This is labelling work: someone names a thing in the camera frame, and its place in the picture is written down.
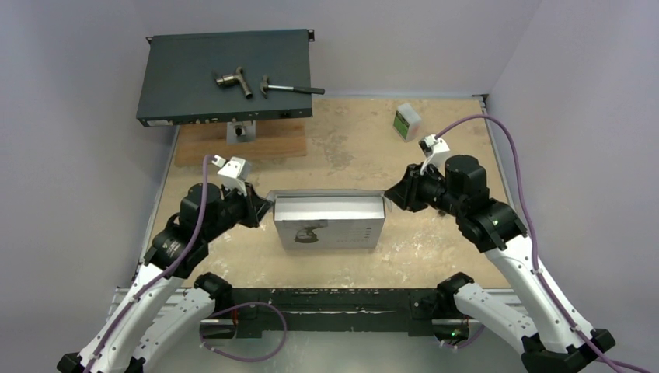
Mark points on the dark rack-mount equipment case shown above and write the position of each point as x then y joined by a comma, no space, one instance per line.
178,87

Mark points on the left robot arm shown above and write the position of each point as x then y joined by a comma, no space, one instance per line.
139,332

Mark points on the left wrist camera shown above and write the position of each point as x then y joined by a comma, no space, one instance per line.
232,172

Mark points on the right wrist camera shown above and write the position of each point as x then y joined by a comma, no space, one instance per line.
436,152

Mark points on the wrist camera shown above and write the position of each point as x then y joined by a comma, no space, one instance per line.
232,172
436,152

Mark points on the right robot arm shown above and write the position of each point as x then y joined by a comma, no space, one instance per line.
551,336

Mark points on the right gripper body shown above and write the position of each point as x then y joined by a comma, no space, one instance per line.
412,186

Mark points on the white hair clipper kit box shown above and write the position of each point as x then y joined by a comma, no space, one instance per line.
329,219

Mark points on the small claw hammer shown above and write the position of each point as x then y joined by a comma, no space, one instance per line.
288,88

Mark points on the wooden board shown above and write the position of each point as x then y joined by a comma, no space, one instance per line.
263,140

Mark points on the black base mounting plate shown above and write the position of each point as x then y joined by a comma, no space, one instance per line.
413,311

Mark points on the white foam block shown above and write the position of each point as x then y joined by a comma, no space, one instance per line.
406,122

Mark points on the small metal bracket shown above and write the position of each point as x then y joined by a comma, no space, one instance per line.
241,132

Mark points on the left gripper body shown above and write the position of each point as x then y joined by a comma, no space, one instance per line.
235,209

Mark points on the metal pipe tee fitting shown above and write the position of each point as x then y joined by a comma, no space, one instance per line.
235,78

